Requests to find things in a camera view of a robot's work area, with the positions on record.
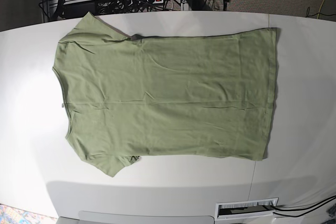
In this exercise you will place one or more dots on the green T-shirt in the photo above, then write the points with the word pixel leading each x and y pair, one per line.
pixel 131 96

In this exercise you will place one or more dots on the black power strip red switch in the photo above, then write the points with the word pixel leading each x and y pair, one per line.
pixel 144 2

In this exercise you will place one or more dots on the white cable grommet tray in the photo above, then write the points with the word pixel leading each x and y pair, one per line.
pixel 245 209

